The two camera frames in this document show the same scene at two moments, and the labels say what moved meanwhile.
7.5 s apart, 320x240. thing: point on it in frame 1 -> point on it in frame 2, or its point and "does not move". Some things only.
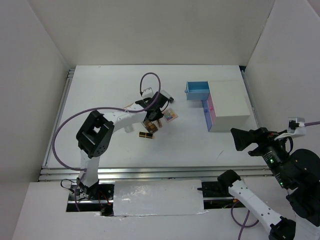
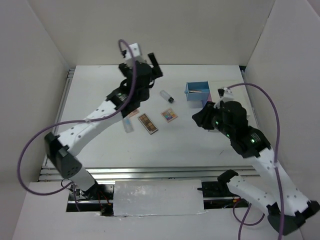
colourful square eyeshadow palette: x=169 y=115 does not move
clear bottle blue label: x=129 y=129 does not move
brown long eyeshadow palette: x=151 y=127 does not move
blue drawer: x=197 y=90 does not move
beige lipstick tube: x=160 y=123 -> x=195 y=91
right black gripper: x=256 y=140 -> x=208 y=119
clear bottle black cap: x=170 y=98 does not move
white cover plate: x=133 y=198 does not move
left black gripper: x=159 y=115 -> x=156 y=72
